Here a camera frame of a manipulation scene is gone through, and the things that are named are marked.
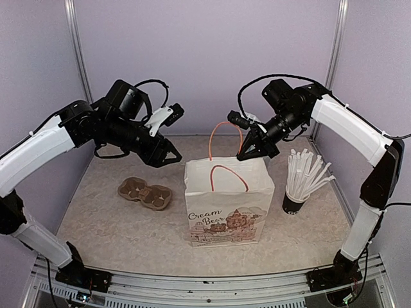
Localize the left aluminium corner post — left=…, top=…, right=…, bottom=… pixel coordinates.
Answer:
left=64, top=0, right=94, bottom=103

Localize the right aluminium corner post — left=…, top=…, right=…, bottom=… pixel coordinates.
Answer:
left=310, top=0, right=349, bottom=142

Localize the black cup holding straws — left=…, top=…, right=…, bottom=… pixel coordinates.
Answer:
left=282, top=191, right=310, bottom=215

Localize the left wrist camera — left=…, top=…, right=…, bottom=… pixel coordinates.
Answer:
left=145, top=103, right=184, bottom=137

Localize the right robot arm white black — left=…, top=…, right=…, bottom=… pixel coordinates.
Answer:
left=227, top=74, right=405, bottom=285

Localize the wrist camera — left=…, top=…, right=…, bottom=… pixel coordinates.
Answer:
left=145, top=103, right=184, bottom=137
left=227, top=110, right=259, bottom=130

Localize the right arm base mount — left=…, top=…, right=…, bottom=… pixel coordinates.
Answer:
left=306, top=266, right=363, bottom=292

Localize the brown cardboard cup carrier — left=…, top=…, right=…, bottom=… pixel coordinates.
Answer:
left=118, top=177, right=173, bottom=211

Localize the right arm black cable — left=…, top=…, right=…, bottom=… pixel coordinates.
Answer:
left=236, top=74, right=411, bottom=141

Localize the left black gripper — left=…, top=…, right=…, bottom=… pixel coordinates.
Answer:
left=103, top=114, right=182, bottom=167

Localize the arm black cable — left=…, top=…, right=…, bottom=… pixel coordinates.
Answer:
left=236, top=74, right=411, bottom=141
left=94, top=79, right=171, bottom=160

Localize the white paper takeout bag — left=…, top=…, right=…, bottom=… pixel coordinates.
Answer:
left=184, top=121, right=275, bottom=248

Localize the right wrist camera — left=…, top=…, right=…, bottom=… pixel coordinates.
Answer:
left=227, top=110, right=259, bottom=130

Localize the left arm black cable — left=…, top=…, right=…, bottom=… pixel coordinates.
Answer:
left=94, top=79, right=171, bottom=160

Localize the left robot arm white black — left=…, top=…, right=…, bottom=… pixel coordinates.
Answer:
left=1, top=80, right=184, bottom=286

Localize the aluminium corner post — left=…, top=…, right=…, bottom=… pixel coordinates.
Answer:
left=310, top=0, right=349, bottom=142
left=64, top=0, right=94, bottom=103

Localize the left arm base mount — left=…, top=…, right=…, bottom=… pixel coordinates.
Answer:
left=55, top=268, right=112, bottom=293

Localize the aluminium front rail frame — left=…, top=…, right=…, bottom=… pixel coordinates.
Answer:
left=22, top=253, right=396, bottom=308

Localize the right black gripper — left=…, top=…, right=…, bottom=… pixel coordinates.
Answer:
left=238, top=106, right=307, bottom=160

